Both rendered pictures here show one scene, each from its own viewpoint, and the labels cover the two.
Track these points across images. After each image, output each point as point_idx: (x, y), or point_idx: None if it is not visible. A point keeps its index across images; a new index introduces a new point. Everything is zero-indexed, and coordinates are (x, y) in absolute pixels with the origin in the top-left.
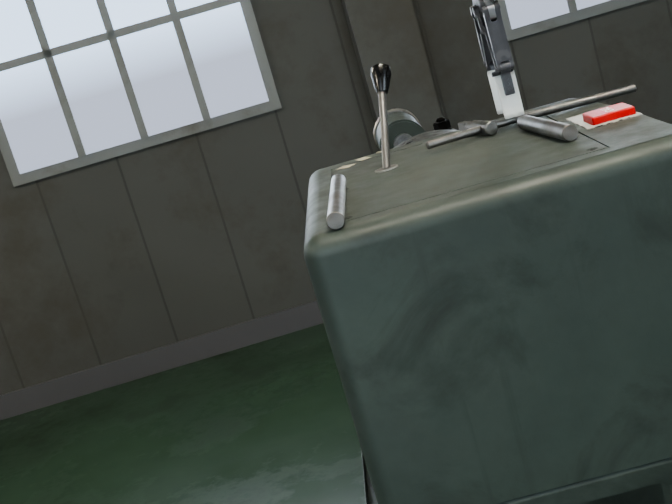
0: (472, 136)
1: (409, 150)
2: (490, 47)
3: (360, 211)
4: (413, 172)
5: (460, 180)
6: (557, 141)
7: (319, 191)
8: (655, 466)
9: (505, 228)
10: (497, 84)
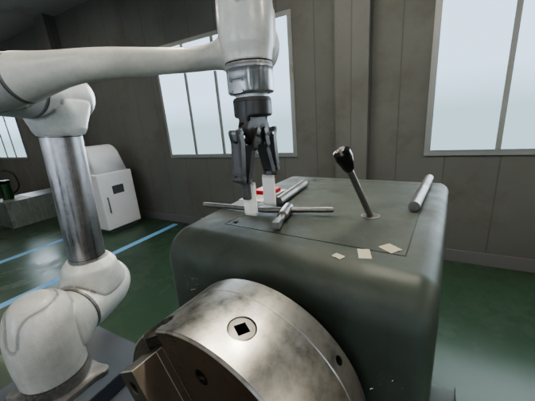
0: (290, 219)
1: (328, 233)
2: (271, 156)
3: (413, 187)
4: None
5: (361, 185)
6: (304, 188)
7: (431, 217)
8: None
9: None
10: (274, 181)
